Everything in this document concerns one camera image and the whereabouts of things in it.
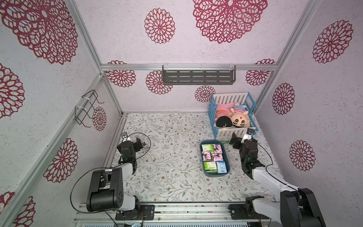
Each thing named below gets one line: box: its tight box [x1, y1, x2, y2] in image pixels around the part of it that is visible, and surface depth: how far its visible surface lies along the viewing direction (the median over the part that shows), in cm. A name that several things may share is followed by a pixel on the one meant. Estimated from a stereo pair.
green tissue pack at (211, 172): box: [205, 170, 218, 175], surface depth 87 cm
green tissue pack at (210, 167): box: [203, 161, 218, 174], surface depth 87 cm
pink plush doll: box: [213, 102, 236, 129], surface depth 104 cm
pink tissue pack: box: [211, 153, 225, 162], surface depth 91 cm
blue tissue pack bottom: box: [216, 160, 228, 174], surface depth 87 cm
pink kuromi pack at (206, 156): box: [201, 151, 213, 162], surface depth 91 cm
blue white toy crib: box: [207, 91, 259, 140], surface depth 105 cm
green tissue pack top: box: [201, 143, 215, 152], surface depth 94 cm
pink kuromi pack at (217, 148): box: [212, 143, 223, 154], surface depth 94 cm
